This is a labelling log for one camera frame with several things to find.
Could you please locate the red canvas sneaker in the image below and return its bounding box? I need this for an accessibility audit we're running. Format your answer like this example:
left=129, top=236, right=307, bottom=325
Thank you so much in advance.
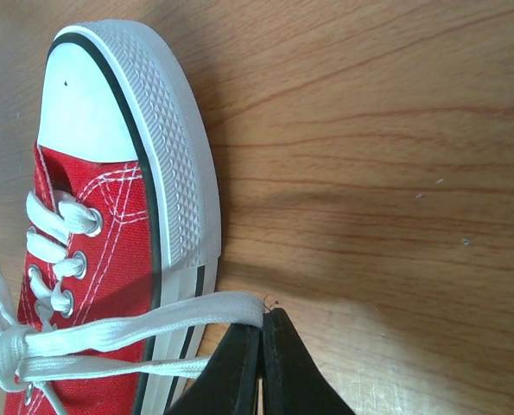
left=2, top=17, right=223, bottom=415

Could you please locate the white shoelace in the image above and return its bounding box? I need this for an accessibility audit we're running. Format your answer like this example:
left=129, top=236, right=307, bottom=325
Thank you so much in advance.
left=0, top=192, right=263, bottom=414

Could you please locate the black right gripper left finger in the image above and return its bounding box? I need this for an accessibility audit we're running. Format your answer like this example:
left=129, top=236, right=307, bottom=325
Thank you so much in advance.
left=166, top=323, right=261, bottom=415

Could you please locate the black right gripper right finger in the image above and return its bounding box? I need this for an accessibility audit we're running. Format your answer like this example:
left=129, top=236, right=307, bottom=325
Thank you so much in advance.
left=262, top=308, right=354, bottom=415

